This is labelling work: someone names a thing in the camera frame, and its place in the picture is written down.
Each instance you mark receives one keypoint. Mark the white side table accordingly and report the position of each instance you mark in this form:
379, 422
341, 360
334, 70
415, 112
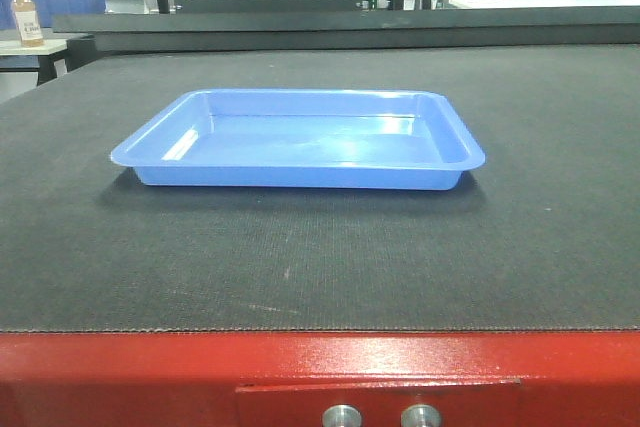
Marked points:
75, 50

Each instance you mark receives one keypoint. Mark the orange juice bottle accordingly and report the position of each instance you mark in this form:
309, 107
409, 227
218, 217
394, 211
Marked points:
27, 23

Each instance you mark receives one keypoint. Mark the blue plastic tray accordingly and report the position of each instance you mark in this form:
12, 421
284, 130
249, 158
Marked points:
303, 138

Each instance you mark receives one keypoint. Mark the red metal table frame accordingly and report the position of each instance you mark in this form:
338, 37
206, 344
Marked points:
315, 379

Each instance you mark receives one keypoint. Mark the black table mat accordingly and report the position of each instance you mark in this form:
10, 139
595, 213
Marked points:
544, 236

